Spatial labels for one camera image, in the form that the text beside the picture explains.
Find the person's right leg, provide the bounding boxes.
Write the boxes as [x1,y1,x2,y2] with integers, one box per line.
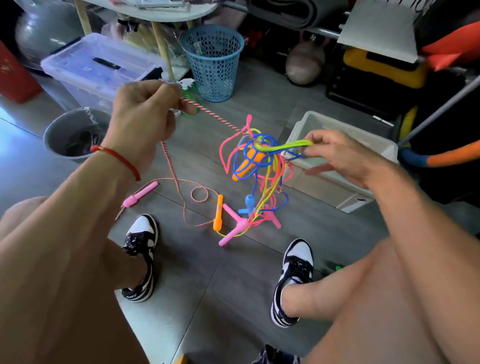
[281,240,466,364]

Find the grey folded mat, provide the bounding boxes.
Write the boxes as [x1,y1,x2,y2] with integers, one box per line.
[246,0,350,31]

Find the person's right forearm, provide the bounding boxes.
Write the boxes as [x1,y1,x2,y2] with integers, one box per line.
[367,168,480,364]

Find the multicoloured hula hoop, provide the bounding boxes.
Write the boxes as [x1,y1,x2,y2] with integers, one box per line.
[399,105,480,168]

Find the person's leg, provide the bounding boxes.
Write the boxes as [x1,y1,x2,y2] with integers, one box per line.
[0,196,151,301]
[281,240,466,364]

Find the grey flat board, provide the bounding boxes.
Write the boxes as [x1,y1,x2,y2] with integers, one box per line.
[336,0,421,64]

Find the black white shoe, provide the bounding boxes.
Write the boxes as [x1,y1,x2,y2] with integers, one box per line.
[120,213,161,303]
[270,237,315,329]

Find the person's left hand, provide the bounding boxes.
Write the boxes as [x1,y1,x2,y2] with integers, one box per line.
[102,79,198,175]

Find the black white left shoe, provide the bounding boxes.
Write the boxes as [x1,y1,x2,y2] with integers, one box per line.
[120,213,161,303]

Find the red string bracelet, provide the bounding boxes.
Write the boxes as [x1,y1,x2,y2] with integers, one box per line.
[90,144,142,183]

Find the grey exercise ball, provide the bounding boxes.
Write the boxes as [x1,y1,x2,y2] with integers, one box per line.
[13,3,82,67]

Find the yellow black case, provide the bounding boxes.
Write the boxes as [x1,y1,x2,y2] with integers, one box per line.
[342,47,432,90]

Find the person's left leg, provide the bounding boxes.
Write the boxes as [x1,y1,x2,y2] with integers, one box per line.
[0,196,151,301]

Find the black red inflatable toy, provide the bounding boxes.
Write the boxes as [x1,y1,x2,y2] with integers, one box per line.
[416,0,480,72]

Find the green spray bottle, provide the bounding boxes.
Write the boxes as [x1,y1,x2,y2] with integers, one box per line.
[178,78,202,118]

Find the black white right shoe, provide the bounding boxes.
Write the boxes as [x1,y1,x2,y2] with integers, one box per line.
[270,237,315,329]

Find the white plastic bin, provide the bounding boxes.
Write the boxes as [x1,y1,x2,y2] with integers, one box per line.
[281,111,399,214]

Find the grey metal basin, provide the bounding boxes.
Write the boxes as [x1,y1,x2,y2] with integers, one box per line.
[42,107,114,165]

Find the yellow rope orange handles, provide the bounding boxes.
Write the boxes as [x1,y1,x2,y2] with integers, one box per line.
[212,129,315,234]

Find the white metal pole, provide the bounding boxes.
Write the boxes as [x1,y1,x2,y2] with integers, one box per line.
[397,73,480,147]

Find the pink thick handled jump rope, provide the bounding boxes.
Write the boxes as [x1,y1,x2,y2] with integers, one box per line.
[114,93,245,228]

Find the blue mesh plastic basket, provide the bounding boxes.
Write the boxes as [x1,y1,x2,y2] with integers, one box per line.
[179,24,246,104]

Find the brown ball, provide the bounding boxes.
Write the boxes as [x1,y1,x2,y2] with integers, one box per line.
[285,39,327,87]

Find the person's right hand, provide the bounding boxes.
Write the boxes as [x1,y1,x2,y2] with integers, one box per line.
[302,129,395,191]

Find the navy patterned shorts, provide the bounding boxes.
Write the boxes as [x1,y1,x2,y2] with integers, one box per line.
[251,343,305,364]

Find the white round table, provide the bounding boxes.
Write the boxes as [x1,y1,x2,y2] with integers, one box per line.
[71,0,219,84]

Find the red bag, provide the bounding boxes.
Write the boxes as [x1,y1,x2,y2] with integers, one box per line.
[0,39,44,105]

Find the person's left forearm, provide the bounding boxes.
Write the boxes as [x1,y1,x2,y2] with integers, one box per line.
[0,146,144,364]

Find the clear bin with black latches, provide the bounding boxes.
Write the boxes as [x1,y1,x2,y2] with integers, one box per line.
[40,33,166,114]

